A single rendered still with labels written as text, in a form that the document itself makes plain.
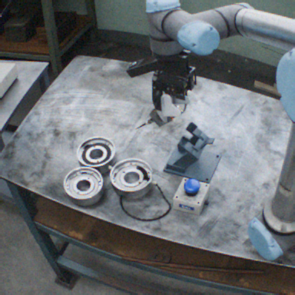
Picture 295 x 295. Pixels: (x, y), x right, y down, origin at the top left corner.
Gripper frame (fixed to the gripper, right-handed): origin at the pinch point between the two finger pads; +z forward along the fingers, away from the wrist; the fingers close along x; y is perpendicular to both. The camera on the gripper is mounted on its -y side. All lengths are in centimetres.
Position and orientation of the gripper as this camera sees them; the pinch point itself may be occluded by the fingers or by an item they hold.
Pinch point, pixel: (166, 113)
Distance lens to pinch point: 119.7
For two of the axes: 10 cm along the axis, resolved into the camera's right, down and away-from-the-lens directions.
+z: 0.9, 7.3, 6.8
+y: 8.7, 2.7, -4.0
